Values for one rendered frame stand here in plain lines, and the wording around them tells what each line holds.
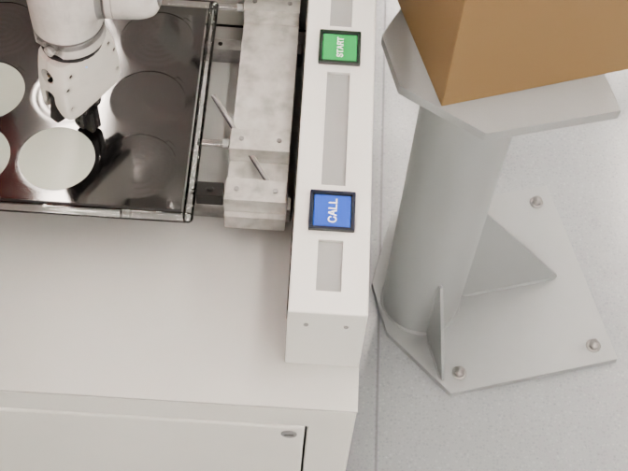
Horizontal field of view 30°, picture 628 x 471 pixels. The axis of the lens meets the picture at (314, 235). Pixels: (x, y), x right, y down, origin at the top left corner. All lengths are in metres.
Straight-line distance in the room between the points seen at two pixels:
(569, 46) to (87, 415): 0.84
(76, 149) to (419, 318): 1.01
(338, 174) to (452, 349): 1.01
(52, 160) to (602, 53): 0.80
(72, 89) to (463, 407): 1.22
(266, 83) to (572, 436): 1.09
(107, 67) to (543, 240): 1.34
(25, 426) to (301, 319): 0.43
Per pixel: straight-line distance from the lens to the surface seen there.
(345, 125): 1.51
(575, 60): 1.76
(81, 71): 1.45
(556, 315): 2.51
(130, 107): 1.61
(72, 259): 1.57
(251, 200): 1.50
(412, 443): 2.34
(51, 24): 1.38
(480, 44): 1.64
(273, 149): 1.55
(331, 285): 1.38
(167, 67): 1.64
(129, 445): 1.62
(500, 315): 2.48
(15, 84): 1.65
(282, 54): 1.68
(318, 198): 1.44
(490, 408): 2.40
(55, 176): 1.55
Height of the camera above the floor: 2.16
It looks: 58 degrees down
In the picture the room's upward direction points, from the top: 5 degrees clockwise
